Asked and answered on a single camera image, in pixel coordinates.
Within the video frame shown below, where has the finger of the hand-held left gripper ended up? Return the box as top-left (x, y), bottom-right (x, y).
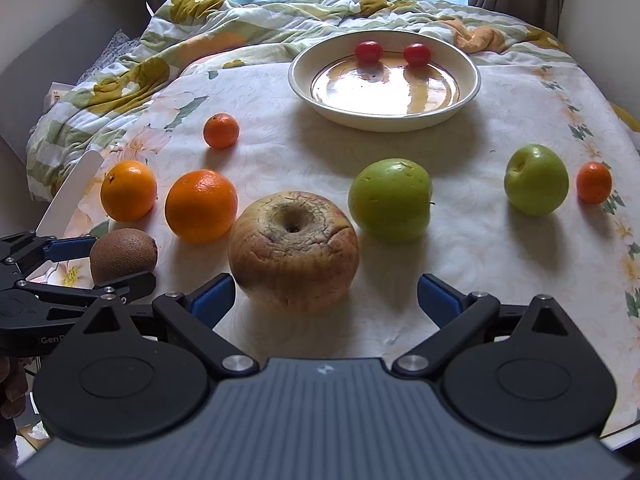
top-left (19, 271), bottom-right (157, 311)
top-left (0, 231), bottom-right (99, 282)

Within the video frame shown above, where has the large orange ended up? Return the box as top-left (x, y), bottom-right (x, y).
top-left (165, 169), bottom-right (238, 244)
top-left (100, 160), bottom-right (158, 222)

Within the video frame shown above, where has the floral striped quilt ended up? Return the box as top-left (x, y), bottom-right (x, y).
top-left (25, 0), bottom-right (568, 203)

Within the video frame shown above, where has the cream ceramic bowl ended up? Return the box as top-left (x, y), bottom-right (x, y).
top-left (288, 39), bottom-right (481, 133)

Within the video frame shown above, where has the grey patterned cloth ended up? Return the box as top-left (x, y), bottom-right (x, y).
top-left (77, 29), bottom-right (132, 86)

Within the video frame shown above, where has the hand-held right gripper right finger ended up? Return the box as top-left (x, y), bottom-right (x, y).
top-left (392, 273), bottom-right (571, 377)

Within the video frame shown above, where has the green apple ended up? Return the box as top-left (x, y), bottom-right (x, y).
top-left (503, 144), bottom-right (570, 218)
top-left (348, 158), bottom-right (433, 241)

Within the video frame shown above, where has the wrinkled red-yellow apple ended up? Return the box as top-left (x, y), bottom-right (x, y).
top-left (228, 191), bottom-right (360, 314)

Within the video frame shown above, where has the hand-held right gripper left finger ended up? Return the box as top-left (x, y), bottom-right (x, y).
top-left (82, 273), bottom-right (260, 379)

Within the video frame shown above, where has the white paper box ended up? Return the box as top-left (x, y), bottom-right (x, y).
top-left (49, 81), bottom-right (77, 112)

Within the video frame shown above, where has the white plastic slat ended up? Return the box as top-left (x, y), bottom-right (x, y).
top-left (37, 151), bottom-right (104, 239)

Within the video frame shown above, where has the person's left hand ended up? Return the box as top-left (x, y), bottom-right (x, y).
top-left (0, 355), bottom-right (31, 421)

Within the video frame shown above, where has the floral cream tablecloth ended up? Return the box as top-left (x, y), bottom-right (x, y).
top-left (27, 57), bottom-right (640, 438)

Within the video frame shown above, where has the brown kiwi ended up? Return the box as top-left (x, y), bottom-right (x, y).
top-left (89, 228), bottom-right (158, 285)

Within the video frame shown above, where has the red cherry tomato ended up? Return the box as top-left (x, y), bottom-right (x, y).
top-left (355, 41), bottom-right (384, 65)
top-left (403, 43), bottom-right (432, 67)

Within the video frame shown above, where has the grey panel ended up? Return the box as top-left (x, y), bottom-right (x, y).
top-left (0, 0), bottom-right (153, 148)

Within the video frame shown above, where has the small mandarin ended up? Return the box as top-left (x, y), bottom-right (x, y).
top-left (576, 161), bottom-right (613, 206)
top-left (203, 113), bottom-right (240, 150)

